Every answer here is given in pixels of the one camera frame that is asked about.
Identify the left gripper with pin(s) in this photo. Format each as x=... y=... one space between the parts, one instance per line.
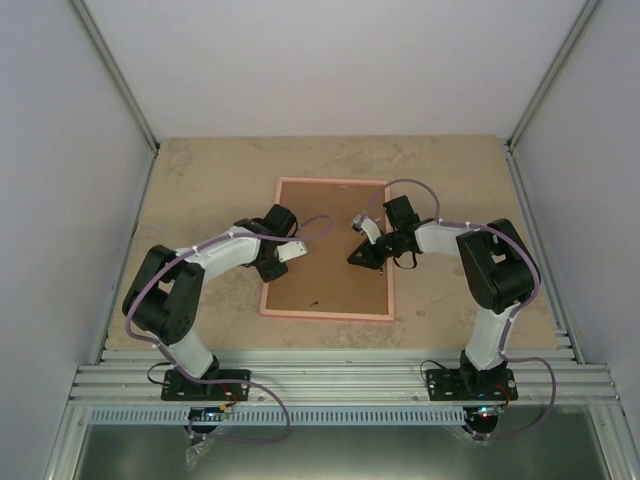
x=268 y=275

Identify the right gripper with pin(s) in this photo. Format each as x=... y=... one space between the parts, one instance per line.
x=371 y=259

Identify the pink picture frame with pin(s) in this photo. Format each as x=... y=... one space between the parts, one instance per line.
x=325 y=316

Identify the brown cardboard backing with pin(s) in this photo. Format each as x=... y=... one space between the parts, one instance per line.
x=330 y=250

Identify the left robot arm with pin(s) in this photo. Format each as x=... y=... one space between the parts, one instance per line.
x=161 y=304

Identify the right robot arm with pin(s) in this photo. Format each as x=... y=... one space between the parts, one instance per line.
x=501 y=277

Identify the left controller board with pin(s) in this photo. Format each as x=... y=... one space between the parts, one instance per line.
x=210 y=414

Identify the controller board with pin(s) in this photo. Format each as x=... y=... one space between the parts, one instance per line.
x=210 y=414
x=488 y=411

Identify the right controller board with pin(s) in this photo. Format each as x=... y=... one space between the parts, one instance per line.
x=488 y=411

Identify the clear plastic bag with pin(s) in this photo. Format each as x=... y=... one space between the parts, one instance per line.
x=196 y=450

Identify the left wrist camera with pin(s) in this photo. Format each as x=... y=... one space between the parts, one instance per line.
x=291 y=250

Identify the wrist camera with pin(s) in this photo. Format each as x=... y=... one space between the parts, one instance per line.
x=291 y=250
x=364 y=225

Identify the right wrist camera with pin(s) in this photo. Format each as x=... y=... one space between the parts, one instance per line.
x=364 y=225

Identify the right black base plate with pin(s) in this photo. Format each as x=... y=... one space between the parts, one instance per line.
x=451 y=385

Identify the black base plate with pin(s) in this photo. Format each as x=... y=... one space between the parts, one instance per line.
x=451 y=385
x=230 y=386

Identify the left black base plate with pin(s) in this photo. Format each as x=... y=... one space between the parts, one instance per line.
x=230 y=386

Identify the blue slotted cable duct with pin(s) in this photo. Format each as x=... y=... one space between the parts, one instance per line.
x=421 y=415

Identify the aluminium mounting rail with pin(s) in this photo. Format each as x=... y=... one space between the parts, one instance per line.
x=347 y=377

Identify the right aluminium corner post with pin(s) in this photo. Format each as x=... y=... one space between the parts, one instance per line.
x=568 y=46

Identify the aluminium corner post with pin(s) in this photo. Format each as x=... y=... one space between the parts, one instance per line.
x=568 y=46
x=100 y=45

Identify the left aluminium corner post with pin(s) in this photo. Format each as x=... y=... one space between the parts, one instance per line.
x=100 y=45

